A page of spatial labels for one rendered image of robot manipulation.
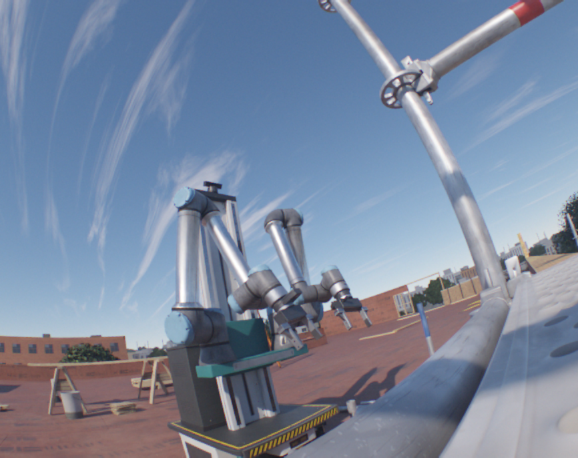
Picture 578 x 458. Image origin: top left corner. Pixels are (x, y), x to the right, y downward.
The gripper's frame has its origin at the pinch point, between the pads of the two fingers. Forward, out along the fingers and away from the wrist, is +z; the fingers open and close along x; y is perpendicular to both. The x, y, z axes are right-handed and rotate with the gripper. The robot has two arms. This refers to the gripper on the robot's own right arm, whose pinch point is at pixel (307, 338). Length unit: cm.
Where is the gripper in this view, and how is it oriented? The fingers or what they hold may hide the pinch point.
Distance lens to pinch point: 107.7
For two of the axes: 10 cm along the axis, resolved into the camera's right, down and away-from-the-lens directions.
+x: -5.6, -0.5, -8.3
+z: 5.8, 6.9, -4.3
